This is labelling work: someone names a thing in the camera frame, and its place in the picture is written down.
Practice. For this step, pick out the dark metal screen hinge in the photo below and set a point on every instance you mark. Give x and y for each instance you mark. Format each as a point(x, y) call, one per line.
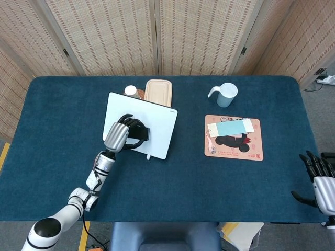
point(66, 52)
point(244, 50)

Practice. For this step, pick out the orange floor device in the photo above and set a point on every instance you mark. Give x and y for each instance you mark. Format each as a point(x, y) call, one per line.
point(98, 248)

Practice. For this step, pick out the white and teal paper card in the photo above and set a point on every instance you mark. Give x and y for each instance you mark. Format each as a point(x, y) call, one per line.
point(230, 128)

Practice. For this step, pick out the brown round object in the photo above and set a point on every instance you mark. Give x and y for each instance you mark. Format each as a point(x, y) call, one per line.
point(141, 94)

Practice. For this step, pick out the woven bamboo folding screen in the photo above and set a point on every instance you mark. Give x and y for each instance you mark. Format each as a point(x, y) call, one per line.
point(117, 36)

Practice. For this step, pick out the white tablet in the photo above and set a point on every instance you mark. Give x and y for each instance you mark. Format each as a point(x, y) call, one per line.
point(154, 123)

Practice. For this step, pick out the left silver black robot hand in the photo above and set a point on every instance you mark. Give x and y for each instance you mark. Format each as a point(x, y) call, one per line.
point(116, 136)

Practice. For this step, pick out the black felt eraser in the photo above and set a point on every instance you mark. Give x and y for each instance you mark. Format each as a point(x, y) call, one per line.
point(143, 132)

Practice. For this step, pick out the pink cartoon mouse pad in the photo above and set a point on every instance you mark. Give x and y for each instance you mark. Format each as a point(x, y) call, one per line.
point(235, 150)

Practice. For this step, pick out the beige lidded food box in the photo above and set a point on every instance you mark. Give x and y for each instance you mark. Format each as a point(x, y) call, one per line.
point(158, 92)

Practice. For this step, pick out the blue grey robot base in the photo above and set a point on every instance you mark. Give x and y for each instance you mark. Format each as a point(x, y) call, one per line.
point(162, 235)

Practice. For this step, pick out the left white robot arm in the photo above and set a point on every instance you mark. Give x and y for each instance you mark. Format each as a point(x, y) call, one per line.
point(78, 201)

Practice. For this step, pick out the blue velvet tablecloth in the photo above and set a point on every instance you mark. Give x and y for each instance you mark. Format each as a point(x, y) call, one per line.
point(183, 188)

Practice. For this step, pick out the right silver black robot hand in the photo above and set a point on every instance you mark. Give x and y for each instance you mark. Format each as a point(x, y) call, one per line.
point(324, 188)

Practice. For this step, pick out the white power strip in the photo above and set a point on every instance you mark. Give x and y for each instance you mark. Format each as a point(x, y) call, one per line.
point(327, 79)

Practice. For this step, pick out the yellow and white paper stack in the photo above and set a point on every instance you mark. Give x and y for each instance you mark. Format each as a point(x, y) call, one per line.
point(235, 232)

